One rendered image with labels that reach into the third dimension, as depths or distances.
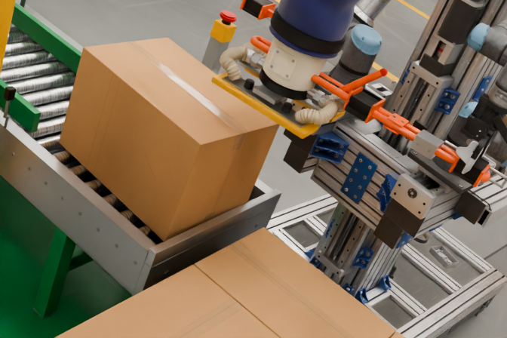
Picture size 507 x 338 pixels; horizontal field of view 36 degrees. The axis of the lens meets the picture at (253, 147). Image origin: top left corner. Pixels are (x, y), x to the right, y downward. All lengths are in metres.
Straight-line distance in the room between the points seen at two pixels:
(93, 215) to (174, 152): 0.36
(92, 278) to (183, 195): 0.85
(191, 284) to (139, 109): 0.59
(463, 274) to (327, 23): 1.94
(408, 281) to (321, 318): 1.05
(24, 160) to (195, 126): 0.67
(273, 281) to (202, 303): 0.31
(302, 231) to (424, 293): 0.60
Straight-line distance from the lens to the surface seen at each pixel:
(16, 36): 3.61
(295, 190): 4.21
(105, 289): 3.20
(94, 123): 2.74
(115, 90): 2.63
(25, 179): 2.84
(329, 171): 2.93
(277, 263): 2.73
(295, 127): 2.25
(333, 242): 3.16
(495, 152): 2.61
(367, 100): 2.28
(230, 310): 2.47
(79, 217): 2.67
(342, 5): 2.21
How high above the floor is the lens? 2.15
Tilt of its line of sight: 29 degrees down
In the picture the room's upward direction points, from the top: 22 degrees clockwise
